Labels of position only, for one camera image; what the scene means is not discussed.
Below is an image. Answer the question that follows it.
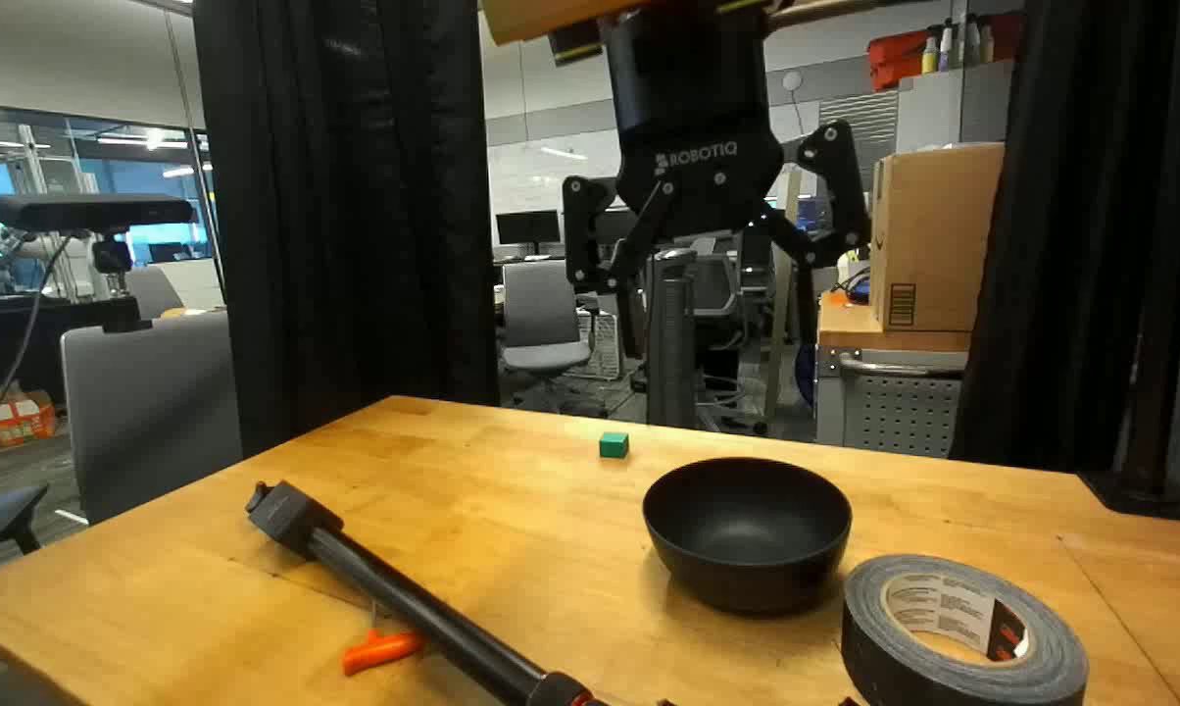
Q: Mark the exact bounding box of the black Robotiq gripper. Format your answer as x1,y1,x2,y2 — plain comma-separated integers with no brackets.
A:
560,0,873,299

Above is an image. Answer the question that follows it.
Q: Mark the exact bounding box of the black bowl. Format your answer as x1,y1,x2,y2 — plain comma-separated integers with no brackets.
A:
638,456,860,620

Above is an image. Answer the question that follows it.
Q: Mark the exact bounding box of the grey metal post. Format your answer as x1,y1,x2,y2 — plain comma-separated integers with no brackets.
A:
643,248,701,430

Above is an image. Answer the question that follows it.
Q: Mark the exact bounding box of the black stand with pole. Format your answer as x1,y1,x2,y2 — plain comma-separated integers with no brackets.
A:
1081,0,1180,524

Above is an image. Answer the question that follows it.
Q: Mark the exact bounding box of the orange box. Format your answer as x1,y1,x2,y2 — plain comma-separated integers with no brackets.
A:
0,385,64,449

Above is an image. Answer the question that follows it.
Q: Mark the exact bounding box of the small orange clip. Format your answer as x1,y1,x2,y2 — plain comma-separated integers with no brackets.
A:
341,626,433,679

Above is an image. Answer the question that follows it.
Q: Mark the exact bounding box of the camera on tripod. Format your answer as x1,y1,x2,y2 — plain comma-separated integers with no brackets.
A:
0,231,79,505

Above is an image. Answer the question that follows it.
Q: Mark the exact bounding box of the black tripod pole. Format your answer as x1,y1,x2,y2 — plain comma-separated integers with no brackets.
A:
243,479,613,706

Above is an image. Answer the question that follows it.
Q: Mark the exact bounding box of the red bin on shelf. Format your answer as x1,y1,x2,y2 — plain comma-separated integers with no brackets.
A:
867,23,956,95

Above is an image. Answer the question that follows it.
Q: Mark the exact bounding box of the grey office chair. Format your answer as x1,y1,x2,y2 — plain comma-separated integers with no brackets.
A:
497,257,596,381

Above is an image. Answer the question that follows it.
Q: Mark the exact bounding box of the grey tool cabinet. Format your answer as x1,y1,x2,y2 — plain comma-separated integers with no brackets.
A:
812,300,971,460

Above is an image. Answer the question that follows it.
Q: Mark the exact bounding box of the brown cardboard box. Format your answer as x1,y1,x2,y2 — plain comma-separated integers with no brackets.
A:
867,137,1008,335

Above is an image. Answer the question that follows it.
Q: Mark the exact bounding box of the black curtain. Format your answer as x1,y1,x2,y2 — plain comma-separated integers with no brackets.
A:
191,0,503,460
948,0,1180,479

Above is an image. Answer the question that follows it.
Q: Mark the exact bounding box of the tan wrist mount plate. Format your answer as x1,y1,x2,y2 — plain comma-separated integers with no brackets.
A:
477,0,646,47

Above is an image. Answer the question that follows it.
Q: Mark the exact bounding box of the computer monitor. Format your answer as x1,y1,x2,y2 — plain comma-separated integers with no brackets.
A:
494,207,566,250

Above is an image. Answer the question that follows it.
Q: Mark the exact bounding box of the black duct tape roll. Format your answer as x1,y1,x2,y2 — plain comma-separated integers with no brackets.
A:
839,550,1093,706

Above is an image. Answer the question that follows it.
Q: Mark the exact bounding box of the black stereo camera bar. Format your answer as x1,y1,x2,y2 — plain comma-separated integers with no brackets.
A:
0,190,199,240

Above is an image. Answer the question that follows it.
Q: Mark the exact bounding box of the black chair base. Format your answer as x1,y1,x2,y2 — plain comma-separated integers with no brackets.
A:
0,482,54,556

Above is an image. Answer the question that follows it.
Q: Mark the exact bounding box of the grey padded chair back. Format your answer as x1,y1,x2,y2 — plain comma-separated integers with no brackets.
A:
54,307,246,524

